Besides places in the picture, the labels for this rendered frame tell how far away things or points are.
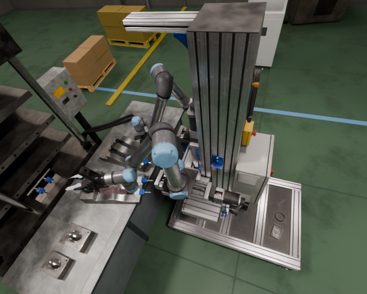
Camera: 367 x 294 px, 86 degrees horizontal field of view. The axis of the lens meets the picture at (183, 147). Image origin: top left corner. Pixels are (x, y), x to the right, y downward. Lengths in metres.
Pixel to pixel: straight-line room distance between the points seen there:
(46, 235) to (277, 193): 2.21
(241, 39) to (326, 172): 2.46
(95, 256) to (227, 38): 1.61
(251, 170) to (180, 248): 1.39
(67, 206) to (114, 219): 0.47
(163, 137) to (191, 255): 1.70
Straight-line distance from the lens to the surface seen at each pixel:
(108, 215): 1.82
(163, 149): 0.84
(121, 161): 1.90
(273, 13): 3.95
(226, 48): 0.79
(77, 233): 1.84
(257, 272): 2.38
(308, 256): 2.54
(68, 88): 2.24
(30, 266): 2.05
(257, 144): 1.41
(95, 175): 1.15
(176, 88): 1.49
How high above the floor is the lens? 2.34
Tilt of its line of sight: 53 degrees down
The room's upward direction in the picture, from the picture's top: 12 degrees counter-clockwise
